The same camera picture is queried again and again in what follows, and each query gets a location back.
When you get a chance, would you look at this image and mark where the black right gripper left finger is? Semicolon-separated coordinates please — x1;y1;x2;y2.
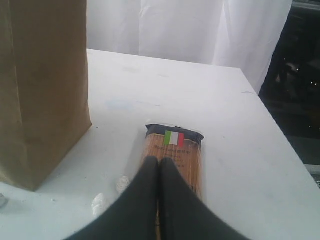
68;156;159;240

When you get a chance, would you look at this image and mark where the spaghetti packet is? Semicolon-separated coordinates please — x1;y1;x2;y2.
139;123;206;240

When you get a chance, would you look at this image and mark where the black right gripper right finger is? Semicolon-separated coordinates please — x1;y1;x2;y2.
158;158;248;240

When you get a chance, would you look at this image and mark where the brown paper bag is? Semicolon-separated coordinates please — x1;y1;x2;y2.
0;0;92;191

